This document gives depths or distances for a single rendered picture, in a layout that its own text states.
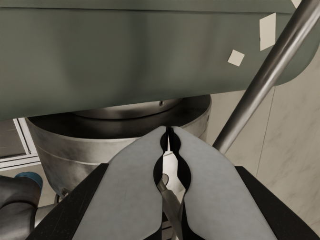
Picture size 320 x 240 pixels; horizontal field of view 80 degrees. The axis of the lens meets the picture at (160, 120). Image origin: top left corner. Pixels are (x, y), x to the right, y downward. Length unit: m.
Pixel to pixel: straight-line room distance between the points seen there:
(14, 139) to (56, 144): 1.22
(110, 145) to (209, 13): 0.16
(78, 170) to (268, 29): 0.26
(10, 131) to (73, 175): 1.19
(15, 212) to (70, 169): 0.30
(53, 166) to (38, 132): 0.05
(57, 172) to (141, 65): 0.20
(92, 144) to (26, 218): 0.33
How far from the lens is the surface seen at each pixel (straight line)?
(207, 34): 0.19
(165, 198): 0.25
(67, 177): 0.29
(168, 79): 0.19
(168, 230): 0.94
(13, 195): 0.59
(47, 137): 0.27
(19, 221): 0.54
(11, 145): 1.51
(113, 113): 0.26
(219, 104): 1.95
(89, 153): 0.24
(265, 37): 0.23
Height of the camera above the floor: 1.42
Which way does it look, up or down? 56 degrees down
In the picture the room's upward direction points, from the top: 144 degrees clockwise
